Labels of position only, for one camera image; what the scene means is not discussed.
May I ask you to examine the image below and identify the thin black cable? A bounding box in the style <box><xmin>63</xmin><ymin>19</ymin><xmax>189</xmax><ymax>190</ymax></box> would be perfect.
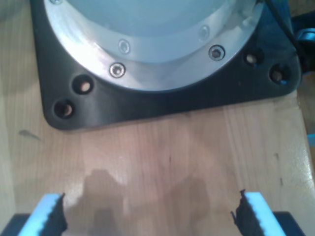
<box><xmin>267</xmin><ymin>0</ymin><xmax>300</xmax><ymax>47</ymax></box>

